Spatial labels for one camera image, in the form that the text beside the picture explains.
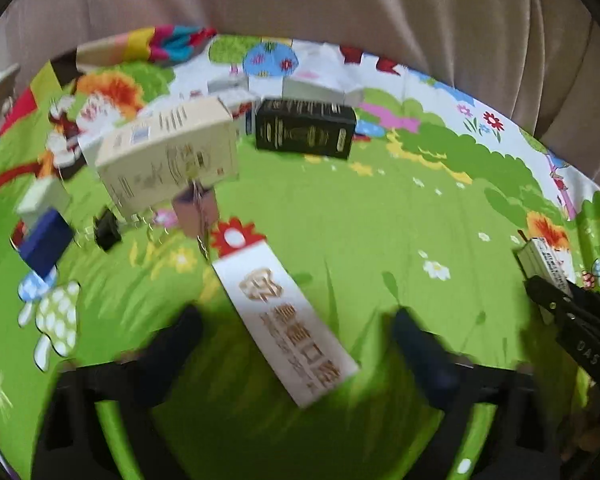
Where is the plain white small box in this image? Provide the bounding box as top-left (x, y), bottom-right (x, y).
top-left (16, 177), bottom-right (72, 228)

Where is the white and teal small box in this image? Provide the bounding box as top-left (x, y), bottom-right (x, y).
top-left (207, 74), bottom-right (251, 95)

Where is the long white box gold print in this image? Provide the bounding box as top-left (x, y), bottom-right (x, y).
top-left (211, 237), bottom-right (360, 409)

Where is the pink binder clip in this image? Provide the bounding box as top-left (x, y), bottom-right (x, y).
top-left (172, 182), bottom-right (221, 263)

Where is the pinkish beige curtain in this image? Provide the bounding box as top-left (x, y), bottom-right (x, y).
top-left (0, 0), bottom-right (600, 181)

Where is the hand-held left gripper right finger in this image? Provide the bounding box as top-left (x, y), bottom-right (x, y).
top-left (390, 307), bottom-right (581, 480)

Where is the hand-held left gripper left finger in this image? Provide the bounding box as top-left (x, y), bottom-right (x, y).
top-left (32, 305), bottom-right (206, 480)

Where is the colourful printed play mat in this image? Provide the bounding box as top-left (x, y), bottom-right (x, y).
top-left (0, 25), bottom-right (600, 480)

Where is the black binder clip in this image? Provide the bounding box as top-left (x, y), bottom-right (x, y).
top-left (75, 209), bottom-right (131, 253)

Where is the white and green small box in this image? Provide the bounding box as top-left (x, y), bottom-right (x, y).
top-left (281, 74), bottom-right (366, 107)

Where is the small grey labelled box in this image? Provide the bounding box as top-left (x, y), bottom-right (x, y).
top-left (516, 236), bottom-right (578, 323)

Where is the black box with gold print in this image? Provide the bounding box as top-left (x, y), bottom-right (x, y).
top-left (254, 99), bottom-right (358, 162)

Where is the dark blue small box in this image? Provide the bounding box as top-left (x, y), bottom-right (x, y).
top-left (17, 209), bottom-right (76, 278)

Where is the white striped small box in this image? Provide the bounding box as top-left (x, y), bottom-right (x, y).
top-left (220, 91), bottom-right (257, 118)

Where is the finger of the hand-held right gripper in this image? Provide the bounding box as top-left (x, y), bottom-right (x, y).
top-left (524, 275), bottom-right (600, 391)

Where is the large beige cardboard box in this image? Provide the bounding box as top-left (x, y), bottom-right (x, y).
top-left (77, 96), bottom-right (241, 211)

